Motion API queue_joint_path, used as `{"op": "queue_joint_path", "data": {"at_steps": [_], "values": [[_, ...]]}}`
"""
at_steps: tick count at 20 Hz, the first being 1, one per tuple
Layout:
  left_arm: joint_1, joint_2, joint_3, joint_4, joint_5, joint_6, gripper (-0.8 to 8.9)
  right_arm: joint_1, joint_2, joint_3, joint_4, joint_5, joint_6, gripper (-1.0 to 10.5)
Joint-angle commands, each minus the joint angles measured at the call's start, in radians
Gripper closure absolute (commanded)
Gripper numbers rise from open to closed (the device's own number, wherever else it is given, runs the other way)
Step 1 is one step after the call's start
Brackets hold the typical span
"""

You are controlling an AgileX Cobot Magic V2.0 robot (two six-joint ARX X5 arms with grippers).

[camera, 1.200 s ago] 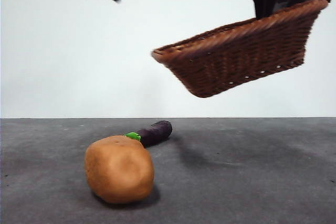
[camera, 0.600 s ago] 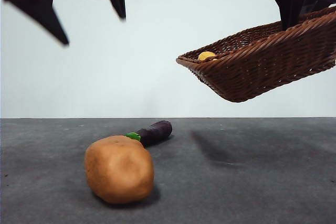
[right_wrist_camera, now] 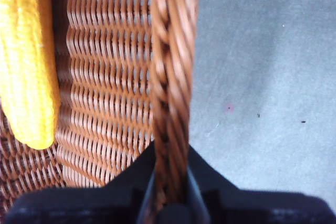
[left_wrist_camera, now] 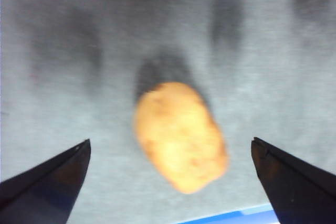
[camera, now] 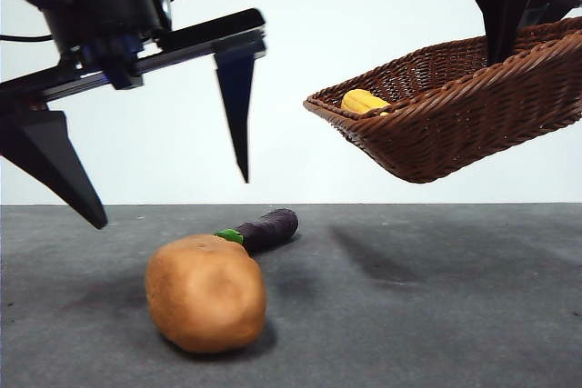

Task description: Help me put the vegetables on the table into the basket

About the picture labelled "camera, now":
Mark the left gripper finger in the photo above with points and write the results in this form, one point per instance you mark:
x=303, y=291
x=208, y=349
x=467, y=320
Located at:
x=41, y=152
x=236, y=102

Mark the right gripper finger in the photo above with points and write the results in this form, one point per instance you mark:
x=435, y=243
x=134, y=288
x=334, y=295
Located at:
x=548, y=8
x=502, y=11

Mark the yellow corn cob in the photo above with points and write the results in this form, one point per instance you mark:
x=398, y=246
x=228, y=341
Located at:
x=361, y=101

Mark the brown wicker basket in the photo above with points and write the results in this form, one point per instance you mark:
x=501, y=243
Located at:
x=454, y=133

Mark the purple eggplant with green stem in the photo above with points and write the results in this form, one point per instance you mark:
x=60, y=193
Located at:
x=270, y=230

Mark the brown potato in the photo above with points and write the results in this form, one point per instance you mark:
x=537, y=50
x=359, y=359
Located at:
x=204, y=297

